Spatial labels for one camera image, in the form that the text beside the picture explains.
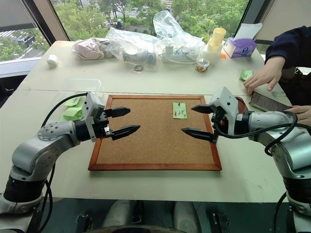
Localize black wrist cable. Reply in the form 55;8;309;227
213;110;298;156
40;92;88;128

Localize person's right hand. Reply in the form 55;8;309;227
242;56;286;96

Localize black left body cable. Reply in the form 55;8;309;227
26;163;54;233

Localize plastic bag with grey part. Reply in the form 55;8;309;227
105;26;159;71

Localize dark navy right sleeve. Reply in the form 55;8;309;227
264;25;311;70

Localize purple tissue box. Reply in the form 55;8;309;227
223;36;258;59

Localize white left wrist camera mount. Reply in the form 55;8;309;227
81;92;106;143

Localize black metal bracket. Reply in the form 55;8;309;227
74;213;93;232
209;210;231;229

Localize black right body cable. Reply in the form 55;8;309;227
274;191;289;233

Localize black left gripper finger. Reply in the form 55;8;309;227
104;106;131;120
110;125;141;142

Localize white power strip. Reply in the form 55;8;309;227
161;44;199;65

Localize dark clothed person torso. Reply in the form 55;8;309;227
278;67;311;107

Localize large clear plastic bag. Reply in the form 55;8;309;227
153;10;206;50

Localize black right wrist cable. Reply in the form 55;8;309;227
213;110;298;156

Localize clear plastic container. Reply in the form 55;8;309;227
59;78;102;109

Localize stacked cream plastic cups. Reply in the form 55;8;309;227
202;27;227;65

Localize black smartphone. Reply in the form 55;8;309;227
248;91;293;113

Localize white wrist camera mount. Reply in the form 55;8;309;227
208;86;240;135
81;92;106;143

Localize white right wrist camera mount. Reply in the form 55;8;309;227
208;86;240;135

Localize white tape roll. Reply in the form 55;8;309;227
46;54;59;68

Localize grey rounded robot leg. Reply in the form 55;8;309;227
101;200;132;229
173;201;203;233

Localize wood-framed cork board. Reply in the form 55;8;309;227
87;95;223;172

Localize black body cable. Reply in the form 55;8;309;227
274;191;289;233
26;163;54;233

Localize plastic bag with pink cloth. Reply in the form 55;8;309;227
71;37;115;61

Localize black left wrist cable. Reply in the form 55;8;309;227
40;92;88;128

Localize green paper note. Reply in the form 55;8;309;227
172;101;189;120

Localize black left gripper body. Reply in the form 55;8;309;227
93;109;114;140

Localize green sticky note pad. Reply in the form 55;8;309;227
239;68;254;82

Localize person's left hand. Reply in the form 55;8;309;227
283;105;311;127

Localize brown round dish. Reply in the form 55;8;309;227
234;96;251;114

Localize small jar of pins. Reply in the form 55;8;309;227
195;58;211;74

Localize dark window frame bar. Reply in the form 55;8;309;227
20;0;71;47
233;0;259;37

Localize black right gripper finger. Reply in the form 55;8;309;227
181;127;219;145
190;104;215;114

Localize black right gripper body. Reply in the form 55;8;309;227
210;106;227;136

